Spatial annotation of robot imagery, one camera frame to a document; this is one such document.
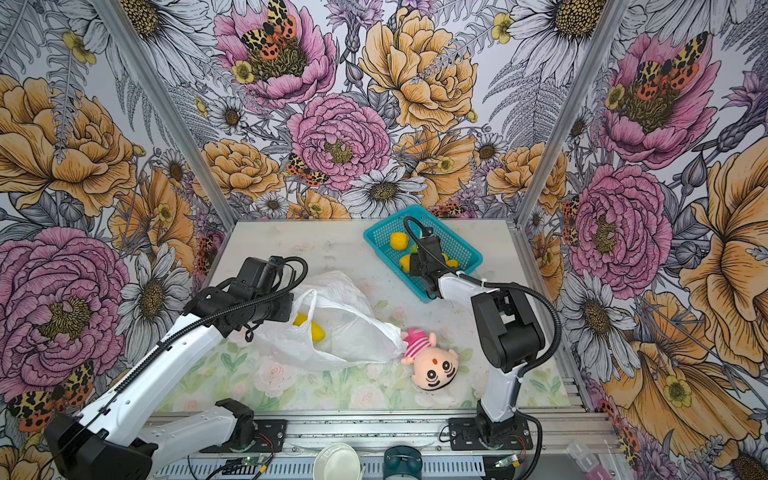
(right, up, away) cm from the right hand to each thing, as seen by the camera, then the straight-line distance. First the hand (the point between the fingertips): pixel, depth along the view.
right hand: (421, 265), depth 99 cm
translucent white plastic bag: (-21, -20, -7) cm, 30 cm away
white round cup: (-22, -44, -28) cm, 57 cm away
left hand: (-38, -11, -22) cm, 45 cm away
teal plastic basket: (-15, +9, +11) cm, 20 cm away
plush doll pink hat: (+1, -25, -21) cm, 33 cm away
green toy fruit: (-4, +5, -19) cm, 20 cm away
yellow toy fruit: (-5, +1, +4) cm, 6 cm away
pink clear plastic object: (+35, -43, -29) cm, 63 cm away
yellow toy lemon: (-7, +8, +10) cm, 15 cm away
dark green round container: (-7, -39, -35) cm, 53 cm away
